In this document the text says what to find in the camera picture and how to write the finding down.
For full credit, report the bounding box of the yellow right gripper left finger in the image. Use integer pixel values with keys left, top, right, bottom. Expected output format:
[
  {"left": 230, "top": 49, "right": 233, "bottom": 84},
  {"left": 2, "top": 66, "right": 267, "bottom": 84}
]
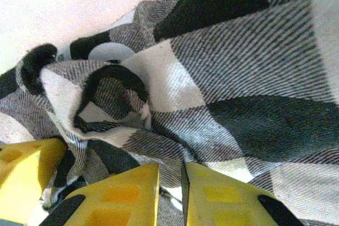
[{"left": 49, "top": 162, "right": 160, "bottom": 226}]

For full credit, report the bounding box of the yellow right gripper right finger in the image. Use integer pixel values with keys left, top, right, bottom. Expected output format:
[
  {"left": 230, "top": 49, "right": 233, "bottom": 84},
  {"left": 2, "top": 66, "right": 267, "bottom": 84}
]
[{"left": 181, "top": 162, "right": 302, "bottom": 226}]

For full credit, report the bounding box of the black white checked shirt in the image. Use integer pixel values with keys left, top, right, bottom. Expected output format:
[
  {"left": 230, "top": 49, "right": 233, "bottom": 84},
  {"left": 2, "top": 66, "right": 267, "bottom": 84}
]
[{"left": 0, "top": 0, "right": 339, "bottom": 226}]

